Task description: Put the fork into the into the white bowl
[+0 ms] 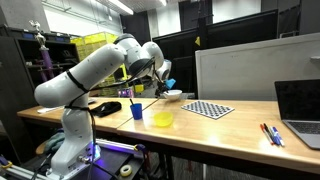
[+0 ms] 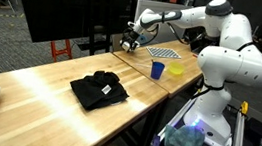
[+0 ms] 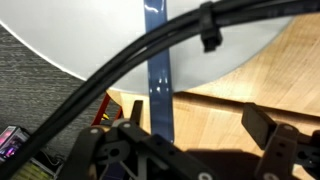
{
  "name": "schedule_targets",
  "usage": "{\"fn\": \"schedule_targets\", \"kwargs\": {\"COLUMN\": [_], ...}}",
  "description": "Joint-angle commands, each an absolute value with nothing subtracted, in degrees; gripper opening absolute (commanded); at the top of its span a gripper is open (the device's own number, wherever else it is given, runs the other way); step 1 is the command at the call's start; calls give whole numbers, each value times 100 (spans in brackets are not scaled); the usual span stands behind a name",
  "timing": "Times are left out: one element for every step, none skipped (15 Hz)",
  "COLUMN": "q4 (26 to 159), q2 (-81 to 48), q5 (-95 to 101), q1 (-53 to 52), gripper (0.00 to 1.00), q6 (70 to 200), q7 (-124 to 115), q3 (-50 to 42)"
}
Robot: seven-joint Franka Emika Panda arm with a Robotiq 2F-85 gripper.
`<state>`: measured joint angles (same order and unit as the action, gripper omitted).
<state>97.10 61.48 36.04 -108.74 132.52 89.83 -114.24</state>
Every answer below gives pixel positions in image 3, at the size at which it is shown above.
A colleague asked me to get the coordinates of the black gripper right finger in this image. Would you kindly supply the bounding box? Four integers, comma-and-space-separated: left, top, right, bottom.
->
241, 102, 320, 180

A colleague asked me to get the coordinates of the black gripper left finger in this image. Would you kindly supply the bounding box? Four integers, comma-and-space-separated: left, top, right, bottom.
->
59, 99, 158, 180

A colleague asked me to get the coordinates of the blue-grey strip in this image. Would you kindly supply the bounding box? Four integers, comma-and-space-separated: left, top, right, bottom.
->
143, 0, 176, 144

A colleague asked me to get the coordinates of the white bowl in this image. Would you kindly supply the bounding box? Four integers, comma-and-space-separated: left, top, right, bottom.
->
0, 0, 296, 95

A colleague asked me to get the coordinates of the orange metal stand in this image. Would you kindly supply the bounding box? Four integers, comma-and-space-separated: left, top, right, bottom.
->
91, 93, 124, 128

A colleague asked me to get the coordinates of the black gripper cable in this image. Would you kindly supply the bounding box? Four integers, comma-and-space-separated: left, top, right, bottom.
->
0, 0, 320, 180

